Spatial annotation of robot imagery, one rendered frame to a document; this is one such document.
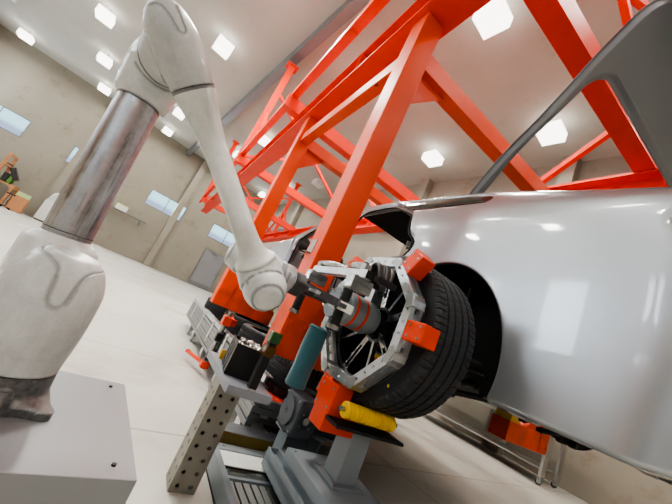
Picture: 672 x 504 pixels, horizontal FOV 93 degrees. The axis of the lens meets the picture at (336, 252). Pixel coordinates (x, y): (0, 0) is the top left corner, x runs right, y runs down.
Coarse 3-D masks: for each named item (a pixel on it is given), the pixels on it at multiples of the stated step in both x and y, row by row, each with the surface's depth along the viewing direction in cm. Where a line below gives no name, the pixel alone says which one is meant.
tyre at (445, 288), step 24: (432, 288) 120; (456, 288) 132; (432, 312) 114; (456, 312) 119; (336, 336) 154; (456, 336) 115; (408, 360) 113; (432, 360) 109; (456, 360) 114; (384, 384) 116; (408, 384) 109; (432, 384) 112; (456, 384) 116; (384, 408) 119; (408, 408) 118; (432, 408) 119
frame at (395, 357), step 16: (400, 272) 126; (416, 288) 120; (416, 304) 113; (400, 320) 113; (416, 320) 113; (400, 336) 109; (336, 352) 144; (400, 352) 110; (336, 368) 129; (368, 368) 114; (384, 368) 110; (352, 384) 117; (368, 384) 117
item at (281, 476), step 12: (264, 456) 143; (276, 456) 143; (264, 468) 139; (276, 468) 132; (288, 468) 135; (276, 480) 129; (288, 480) 123; (276, 492) 125; (288, 492) 120; (300, 492) 122
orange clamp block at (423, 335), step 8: (408, 320) 110; (408, 328) 108; (416, 328) 105; (424, 328) 103; (432, 328) 104; (408, 336) 106; (416, 336) 104; (424, 336) 102; (432, 336) 104; (416, 344) 106; (424, 344) 102; (432, 344) 104
